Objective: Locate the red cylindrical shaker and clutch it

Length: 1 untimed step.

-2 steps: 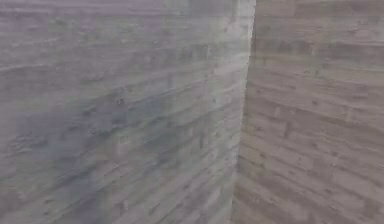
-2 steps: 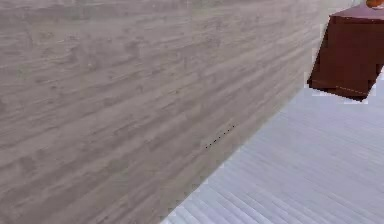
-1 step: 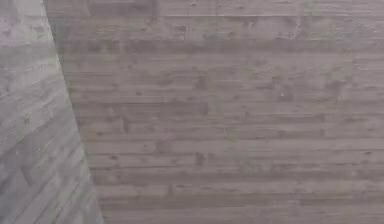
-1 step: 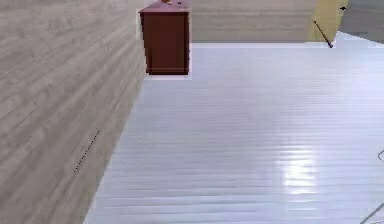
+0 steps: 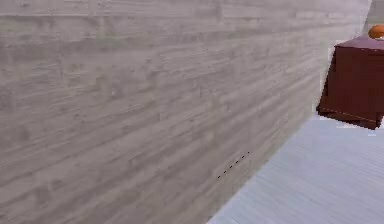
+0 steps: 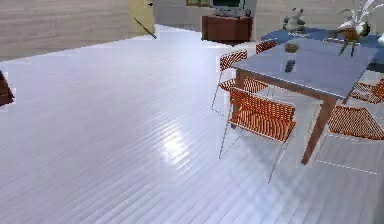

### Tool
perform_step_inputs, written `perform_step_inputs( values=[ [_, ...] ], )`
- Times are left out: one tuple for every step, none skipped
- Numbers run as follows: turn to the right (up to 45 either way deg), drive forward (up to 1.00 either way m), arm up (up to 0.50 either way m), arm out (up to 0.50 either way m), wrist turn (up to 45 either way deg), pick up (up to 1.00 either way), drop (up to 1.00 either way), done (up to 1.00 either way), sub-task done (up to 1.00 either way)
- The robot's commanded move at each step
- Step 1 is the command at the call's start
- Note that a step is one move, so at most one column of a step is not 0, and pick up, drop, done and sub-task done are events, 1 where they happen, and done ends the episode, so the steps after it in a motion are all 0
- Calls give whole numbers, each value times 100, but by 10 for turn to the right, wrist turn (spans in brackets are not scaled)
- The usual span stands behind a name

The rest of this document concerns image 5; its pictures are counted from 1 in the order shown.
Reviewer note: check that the dark red wooden cabinet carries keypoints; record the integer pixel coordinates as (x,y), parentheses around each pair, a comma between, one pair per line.
(358,83)

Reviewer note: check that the orange round object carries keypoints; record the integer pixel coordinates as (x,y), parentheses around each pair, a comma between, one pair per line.
(377,32)

